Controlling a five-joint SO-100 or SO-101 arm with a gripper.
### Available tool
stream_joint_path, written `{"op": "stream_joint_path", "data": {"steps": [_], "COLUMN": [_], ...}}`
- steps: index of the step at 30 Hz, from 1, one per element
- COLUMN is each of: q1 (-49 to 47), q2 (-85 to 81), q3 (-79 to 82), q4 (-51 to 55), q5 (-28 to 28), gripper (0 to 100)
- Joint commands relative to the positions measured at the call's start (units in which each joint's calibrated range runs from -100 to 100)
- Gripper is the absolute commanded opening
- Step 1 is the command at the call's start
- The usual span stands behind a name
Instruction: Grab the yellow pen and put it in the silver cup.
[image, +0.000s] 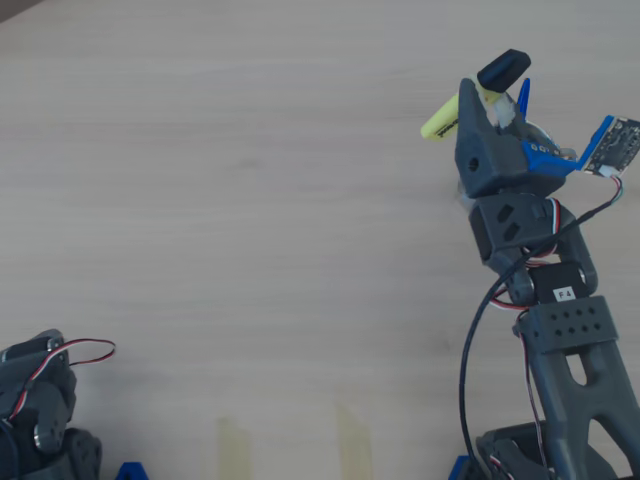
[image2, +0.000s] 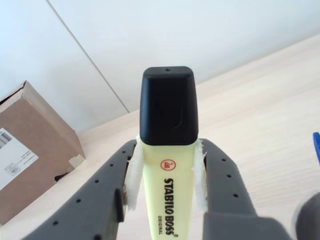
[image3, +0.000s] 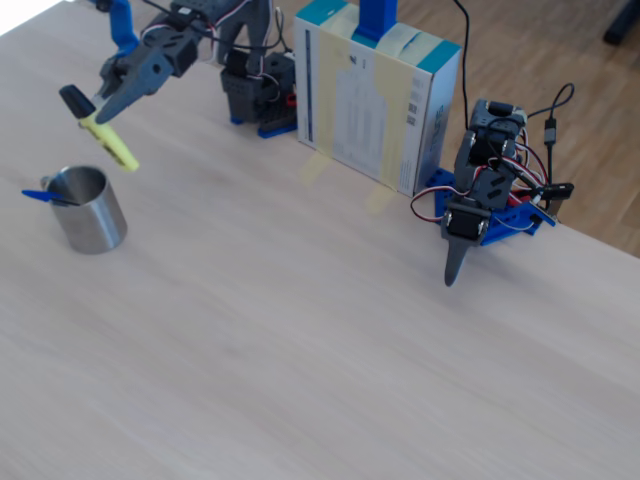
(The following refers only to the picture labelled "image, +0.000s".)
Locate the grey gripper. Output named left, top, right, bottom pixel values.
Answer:
left=453, top=77, right=569, bottom=200

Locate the yellow highlighter with black cap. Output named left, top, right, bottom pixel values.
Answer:
left=419, top=48, right=532, bottom=143

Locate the blue ballpoint pen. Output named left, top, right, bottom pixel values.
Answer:
left=514, top=78, right=532, bottom=124

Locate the silver metal cup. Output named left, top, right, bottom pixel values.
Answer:
left=455, top=119, right=579, bottom=207

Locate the blue printed base clamp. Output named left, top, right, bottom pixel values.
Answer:
left=447, top=454, right=475, bottom=480
left=115, top=462, right=151, bottom=480

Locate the long clear tape strip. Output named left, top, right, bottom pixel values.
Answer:
left=334, top=402, right=374, bottom=480

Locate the short clear tape strip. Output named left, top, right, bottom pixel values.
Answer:
left=216, top=417, right=253, bottom=480

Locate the blue printed camera mount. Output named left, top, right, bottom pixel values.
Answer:
left=519, top=114, right=616, bottom=176

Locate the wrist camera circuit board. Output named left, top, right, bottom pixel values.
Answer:
left=582, top=115, right=640, bottom=179

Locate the black camera cable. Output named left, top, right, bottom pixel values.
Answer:
left=457, top=172, right=627, bottom=480

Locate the red white black servo wire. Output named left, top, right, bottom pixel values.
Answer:
left=9, top=339, right=117, bottom=421

